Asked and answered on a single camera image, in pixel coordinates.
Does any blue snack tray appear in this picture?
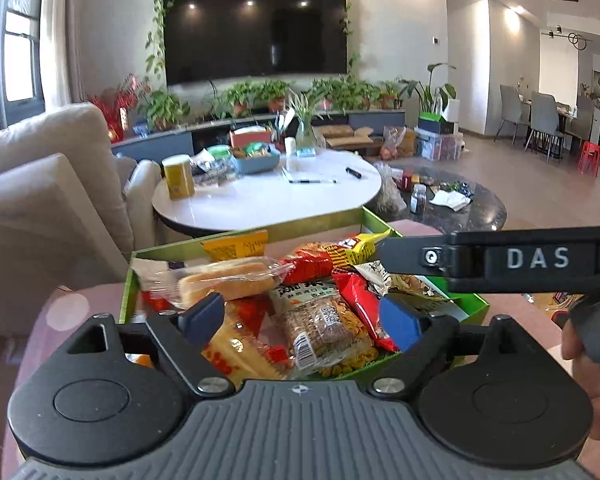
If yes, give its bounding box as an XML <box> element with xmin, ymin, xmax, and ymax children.
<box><xmin>230</xmin><ymin>142</ymin><xmax>280</xmax><ymax>176</ymax></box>

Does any red flower decoration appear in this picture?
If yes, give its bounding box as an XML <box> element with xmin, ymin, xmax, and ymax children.
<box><xmin>86</xmin><ymin>74</ymin><xmax>150</xmax><ymax>144</ymax></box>

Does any glass vase with stems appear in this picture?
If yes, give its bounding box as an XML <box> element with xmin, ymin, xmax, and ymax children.
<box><xmin>286</xmin><ymin>89</ymin><xmax>326</xmax><ymax>148</ymax></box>

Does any beige sofa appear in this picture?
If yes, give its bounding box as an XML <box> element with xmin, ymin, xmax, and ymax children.
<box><xmin>0</xmin><ymin>103</ymin><xmax>161</xmax><ymax>337</ymax></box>

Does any dark glass jar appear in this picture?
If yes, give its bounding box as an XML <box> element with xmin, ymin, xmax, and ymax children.
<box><xmin>410</xmin><ymin>183</ymin><xmax>427</xmax><ymax>214</ymax></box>

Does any yellow snack packet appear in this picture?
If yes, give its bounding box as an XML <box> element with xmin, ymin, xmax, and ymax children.
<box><xmin>202</xmin><ymin>230</ymin><xmax>268</xmax><ymax>262</ymax></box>

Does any dark tv console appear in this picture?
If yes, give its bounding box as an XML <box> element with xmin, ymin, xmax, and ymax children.
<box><xmin>110</xmin><ymin>108</ymin><xmax>408</xmax><ymax>162</ymax></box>

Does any red stool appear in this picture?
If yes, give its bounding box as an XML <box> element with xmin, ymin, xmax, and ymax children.
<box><xmin>578</xmin><ymin>141</ymin><xmax>600</xmax><ymax>177</ymax></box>

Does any red chip packet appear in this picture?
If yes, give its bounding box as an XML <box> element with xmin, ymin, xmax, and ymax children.
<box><xmin>332</xmin><ymin>269</ymin><xmax>399</xmax><ymax>352</ymax></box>

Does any person's right hand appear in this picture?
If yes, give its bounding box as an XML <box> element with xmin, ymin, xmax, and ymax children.
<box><xmin>562</xmin><ymin>321</ymin><xmax>600</xmax><ymax>441</ymax></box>

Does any wall television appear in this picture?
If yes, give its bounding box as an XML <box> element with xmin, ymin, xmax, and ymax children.
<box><xmin>163</xmin><ymin>0</ymin><xmax>348</xmax><ymax>86</ymax></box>

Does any white round table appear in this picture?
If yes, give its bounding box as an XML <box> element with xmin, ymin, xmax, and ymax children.
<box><xmin>152</xmin><ymin>150</ymin><xmax>381</xmax><ymax>234</ymax></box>

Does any red star cookie packet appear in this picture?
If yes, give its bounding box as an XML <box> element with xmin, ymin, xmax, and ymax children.
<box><xmin>140</xmin><ymin>293</ymin><xmax>291</xmax><ymax>387</ymax></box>

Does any clear bread loaf packet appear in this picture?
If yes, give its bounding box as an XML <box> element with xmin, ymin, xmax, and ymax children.
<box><xmin>131</xmin><ymin>256</ymin><xmax>292</xmax><ymax>310</ymax></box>

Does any green cardboard box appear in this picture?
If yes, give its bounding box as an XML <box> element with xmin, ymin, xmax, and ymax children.
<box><xmin>118</xmin><ymin>207</ymin><xmax>489</xmax><ymax>386</ymax></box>

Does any yellow canister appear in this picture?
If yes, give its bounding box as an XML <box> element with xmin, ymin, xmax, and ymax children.
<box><xmin>162</xmin><ymin>154</ymin><xmax>195</xmax><ymax>200</ymax></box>

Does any black pen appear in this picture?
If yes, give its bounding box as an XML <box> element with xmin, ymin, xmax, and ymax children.
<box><xmin>288</xmin><ymin>179</ymin><xmax>338</xmax><ymax>184</ymax></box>

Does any dark marble coffee table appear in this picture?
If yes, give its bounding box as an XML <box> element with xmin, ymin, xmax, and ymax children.
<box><xmin>370</xmin><ymin>160</ymin><xmax>507</xmax><ymax>234</ymax></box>

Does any black marker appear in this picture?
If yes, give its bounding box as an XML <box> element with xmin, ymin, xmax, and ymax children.
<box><xmin>346</xmin><ymin>167</ymin><xmax>363</xmax><ymax>180</ymax></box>

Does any grey dining chair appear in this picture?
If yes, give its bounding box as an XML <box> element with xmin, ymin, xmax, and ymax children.
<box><xmin>524</xmin><ymin>92</ymin><xmax>564</xmax><ymax>160</ymax></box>

